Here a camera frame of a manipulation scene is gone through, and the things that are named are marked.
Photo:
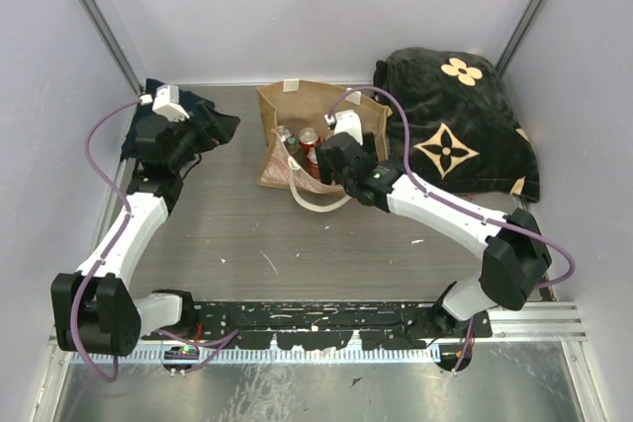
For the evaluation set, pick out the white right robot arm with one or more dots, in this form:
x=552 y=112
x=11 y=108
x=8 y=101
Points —
x=513 y=260

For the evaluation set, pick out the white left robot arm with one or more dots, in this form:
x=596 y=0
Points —
x=93 y=309

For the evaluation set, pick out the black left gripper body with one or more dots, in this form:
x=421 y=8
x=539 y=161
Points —
x=191 y=140

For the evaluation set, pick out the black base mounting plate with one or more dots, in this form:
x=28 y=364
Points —
x=320 y=325

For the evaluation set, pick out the green cap glass bottle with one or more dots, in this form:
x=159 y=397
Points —
x=289 y=140

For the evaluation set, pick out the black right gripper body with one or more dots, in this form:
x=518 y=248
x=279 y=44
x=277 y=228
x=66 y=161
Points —
x=325 y=169

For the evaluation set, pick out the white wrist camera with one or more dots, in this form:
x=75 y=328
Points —
x=166 y=103
x=346 y=121

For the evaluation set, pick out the dark navy folded cloth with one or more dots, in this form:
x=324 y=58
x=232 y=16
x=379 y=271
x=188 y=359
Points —
x=191 y=103

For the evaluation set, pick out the aluminium frame rail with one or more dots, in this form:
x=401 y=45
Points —
x=113 y=46

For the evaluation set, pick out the red coke can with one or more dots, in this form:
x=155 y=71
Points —
x=313 y=164
x=308 y=138

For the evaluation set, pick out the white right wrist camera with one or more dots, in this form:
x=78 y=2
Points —
x=346 y=121

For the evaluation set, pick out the black floral plush blanket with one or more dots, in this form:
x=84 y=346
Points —
x=455 y=123

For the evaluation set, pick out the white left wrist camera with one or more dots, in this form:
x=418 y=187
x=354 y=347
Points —
x=166 y=103

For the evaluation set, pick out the tan burlap canvas bag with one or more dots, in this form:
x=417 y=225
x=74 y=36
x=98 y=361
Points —
x=297 y=104

